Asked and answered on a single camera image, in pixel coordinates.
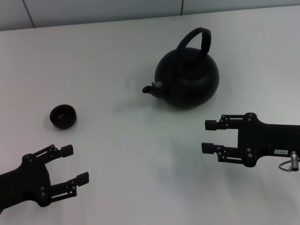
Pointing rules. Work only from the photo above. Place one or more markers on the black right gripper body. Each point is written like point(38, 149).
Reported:
point(264, 140)

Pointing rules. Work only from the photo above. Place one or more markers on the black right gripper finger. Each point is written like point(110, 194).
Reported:
point(207, 148)
point(211, 125)

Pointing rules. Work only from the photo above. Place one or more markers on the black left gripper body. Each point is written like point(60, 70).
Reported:
point(28, 180)

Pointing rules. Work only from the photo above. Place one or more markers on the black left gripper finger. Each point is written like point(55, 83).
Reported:
point(66, 151)
point(82, 179)

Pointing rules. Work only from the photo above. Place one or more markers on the small black teacup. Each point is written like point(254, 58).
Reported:
point(63, 122)

